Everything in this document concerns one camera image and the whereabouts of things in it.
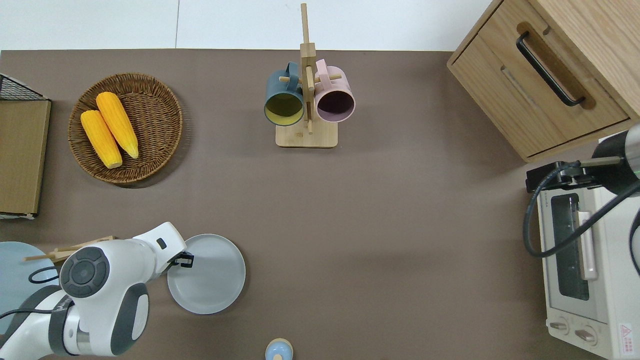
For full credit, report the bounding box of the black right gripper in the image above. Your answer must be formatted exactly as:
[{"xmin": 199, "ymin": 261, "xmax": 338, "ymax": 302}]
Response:
[{"xmin": 525, "ymin": 160, "xmax": 602, "ymax": 194}]

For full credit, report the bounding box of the gray plate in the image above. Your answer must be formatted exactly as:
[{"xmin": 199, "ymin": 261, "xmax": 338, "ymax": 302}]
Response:
[{"xmin": 167, "ymin": 234, "xmax": 247, "ymax": 315}]

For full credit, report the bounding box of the wooden plate rack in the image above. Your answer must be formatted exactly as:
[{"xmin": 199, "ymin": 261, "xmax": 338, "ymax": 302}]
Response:
[{"xmin": 24, "ymin": 235, "xmax": 117, "ymax": 264}]

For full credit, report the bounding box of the light blue plate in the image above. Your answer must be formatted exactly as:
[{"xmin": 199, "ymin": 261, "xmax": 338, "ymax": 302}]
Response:
[{"xmin": 0, "ymin": 241, "xmax": 61, "ymax": 335}]

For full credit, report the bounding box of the wooden drawer cabinet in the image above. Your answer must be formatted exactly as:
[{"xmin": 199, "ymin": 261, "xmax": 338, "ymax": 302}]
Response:
[{"xmin": 446, "ymin": 0, "xmax": 640, "ymax": 163}]

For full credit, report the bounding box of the cream toaster oven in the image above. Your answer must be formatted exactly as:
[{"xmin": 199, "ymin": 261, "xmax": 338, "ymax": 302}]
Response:
[{"xmin": 536, "ymin": 132, "xmax": 640, "ymax": 360}]

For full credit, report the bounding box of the brown wicker basket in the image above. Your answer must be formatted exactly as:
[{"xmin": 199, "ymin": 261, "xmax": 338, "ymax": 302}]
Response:
[{"xmin": 68, "ymin": 73, "xmax": 183, "ymax": 185}]

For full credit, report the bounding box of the yellow corn cob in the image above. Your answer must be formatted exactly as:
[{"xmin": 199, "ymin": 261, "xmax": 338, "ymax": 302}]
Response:
[
  {"xmin": 80, "ymin": 110, "xmax": 123, "ymax": 169},
  {"xmin": 96, "ymin": 91, "xmax": 140, "ymax": 160}
]

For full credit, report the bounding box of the wooden mug tree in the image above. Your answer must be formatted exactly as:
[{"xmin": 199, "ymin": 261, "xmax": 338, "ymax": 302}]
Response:
[{"xmin": 275, "ymin": 3, "xmax": 339, "ymax": 148}]

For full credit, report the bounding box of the dark blue mug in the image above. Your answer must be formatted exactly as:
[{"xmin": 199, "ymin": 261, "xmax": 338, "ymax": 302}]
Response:
[{"xmin": 264, "ymin": 61, "xmax": 305, "ymax": 127}]

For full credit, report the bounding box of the pink mug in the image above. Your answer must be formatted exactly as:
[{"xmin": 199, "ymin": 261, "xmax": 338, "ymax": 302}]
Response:
[{"xmin": 314, "ymin": 59, "xmax": 356, "ymax": 124}]

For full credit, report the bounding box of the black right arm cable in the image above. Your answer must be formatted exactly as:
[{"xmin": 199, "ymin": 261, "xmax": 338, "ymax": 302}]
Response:
[{"xmin": 523, "ymin": 162, "xmax": 640, "ymax": 259}]

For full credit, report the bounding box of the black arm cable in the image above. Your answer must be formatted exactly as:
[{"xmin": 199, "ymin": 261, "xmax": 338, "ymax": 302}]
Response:
[
  {"xmin": 523, "ymin": 162, "xmax": 640, "ymax": 259},
  {"xmin": 0, "ymin": 266, "xmax": 62, "ymax": 321}
]

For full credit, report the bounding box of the black drawer handle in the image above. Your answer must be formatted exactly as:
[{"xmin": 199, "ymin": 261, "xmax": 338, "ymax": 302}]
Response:
[{"xmin": 516, "ymin": 31, "xmax": 586, "ymax": 107}]

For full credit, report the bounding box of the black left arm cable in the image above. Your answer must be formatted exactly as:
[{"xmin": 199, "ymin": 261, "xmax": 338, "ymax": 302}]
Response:
[{"xmin": 0, "ymin": 266, "xmax": 62, "ymax": 321}]

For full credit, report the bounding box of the black wire mesh basket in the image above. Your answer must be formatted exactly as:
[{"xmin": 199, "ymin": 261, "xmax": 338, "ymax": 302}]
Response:
[{"xmin": 0, "ymin": 73, "xmax": 49, "ymax": 101}]

